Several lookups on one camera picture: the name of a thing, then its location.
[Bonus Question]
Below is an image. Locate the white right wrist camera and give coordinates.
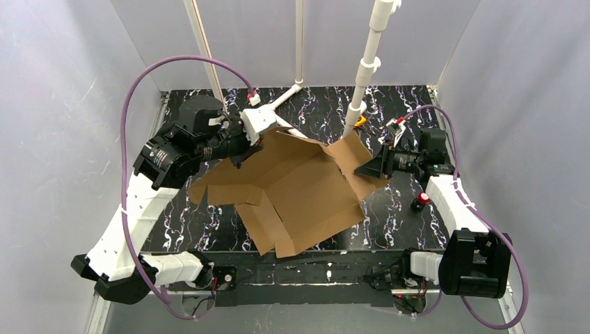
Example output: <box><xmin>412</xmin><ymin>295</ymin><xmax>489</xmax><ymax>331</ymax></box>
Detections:
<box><xmin>386</xmin><ymin>117</ymin><xmax>406</xmax><ymax>148</ymax></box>

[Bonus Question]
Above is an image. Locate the brown cardboard box sheet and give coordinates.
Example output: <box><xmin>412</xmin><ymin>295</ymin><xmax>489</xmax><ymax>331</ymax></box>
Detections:
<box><xmin>188</xmin><ymin>130</ymin><xmax>388</xmax><ymax>258</ymax></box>

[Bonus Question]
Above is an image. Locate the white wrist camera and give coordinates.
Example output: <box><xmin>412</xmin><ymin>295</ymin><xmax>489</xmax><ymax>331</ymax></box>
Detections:
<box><xmin>240</xmin><ymin>104</ymin><xmax>278</xmax><ymax>146</ymax></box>
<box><xmin>386</xmin><ymin>117</ymin><xmax>406</xmax><ymax>148</ymax></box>

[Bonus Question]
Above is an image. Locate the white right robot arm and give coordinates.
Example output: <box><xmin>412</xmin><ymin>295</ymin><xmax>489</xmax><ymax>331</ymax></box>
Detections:
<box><xmin>354</xmin><ymin>129</ymin><xmax>511</xmax><ymax>299</ymax></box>

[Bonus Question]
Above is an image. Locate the yellow tape measure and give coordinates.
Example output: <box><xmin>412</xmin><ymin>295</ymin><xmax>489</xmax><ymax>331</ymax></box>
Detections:
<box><xmin>354</xmin><ymin>114</ymin><xmax>367</xmax><ymax>128</ymax></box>

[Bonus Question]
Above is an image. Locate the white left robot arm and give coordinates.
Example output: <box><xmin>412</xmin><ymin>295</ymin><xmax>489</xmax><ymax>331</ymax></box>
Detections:
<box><xmin>71</xmin><ymin>95</ymin><xmax>278</xmax><ymax>305</ymax></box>

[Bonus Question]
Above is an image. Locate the white PVC pipe frame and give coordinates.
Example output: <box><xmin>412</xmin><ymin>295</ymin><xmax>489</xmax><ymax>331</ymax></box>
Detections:
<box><xmin>263</xmin><ymin>1</ymin><xmax>401</xmax><ymax>137</ymax></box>

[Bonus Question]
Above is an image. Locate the red black small bottle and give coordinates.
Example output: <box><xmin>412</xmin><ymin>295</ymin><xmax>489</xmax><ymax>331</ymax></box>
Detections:
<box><xmin>410</xmin><ymin>191</ymin><xmax>431</xmax><ymax>212</ymax></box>

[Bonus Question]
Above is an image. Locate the white wooden corner post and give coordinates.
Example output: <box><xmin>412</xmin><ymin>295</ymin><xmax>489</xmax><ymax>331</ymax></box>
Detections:
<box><xmin>183</xmin><ymin>0</ymin><xmax>228</xmax><ymax>112</ymax></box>

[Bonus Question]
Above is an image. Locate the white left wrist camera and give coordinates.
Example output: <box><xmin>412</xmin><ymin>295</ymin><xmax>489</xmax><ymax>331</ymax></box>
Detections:
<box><xmin>240</xmin><ymin>104</ymin><xmax>278</xmax><ymax>146</ymax></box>

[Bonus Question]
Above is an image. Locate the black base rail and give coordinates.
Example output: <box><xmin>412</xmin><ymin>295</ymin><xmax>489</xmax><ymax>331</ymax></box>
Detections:
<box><xmin>202</xmin><ymin>250</ymin><xmax>420</xmax><ymax>307</ymax></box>

